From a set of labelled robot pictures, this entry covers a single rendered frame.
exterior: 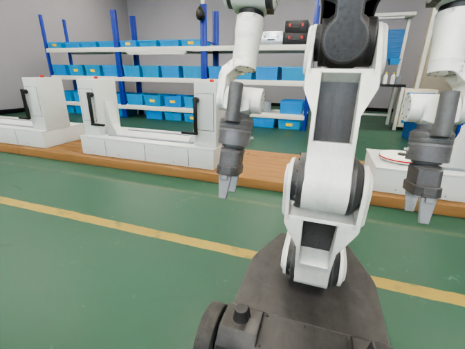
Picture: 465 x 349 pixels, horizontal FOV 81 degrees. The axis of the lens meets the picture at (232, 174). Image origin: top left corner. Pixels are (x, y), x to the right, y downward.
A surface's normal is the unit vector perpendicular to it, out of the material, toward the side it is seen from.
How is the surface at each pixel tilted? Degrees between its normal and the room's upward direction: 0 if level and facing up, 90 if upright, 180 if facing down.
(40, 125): 90
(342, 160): 67
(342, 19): 90
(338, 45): 90
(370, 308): 0
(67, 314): 0
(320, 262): 30
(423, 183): 80
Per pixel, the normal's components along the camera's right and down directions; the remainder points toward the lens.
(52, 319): 0.02, -0.94
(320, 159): -0.29, -0.07
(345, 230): -0.32, 0.47
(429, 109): -0.28, 0.14
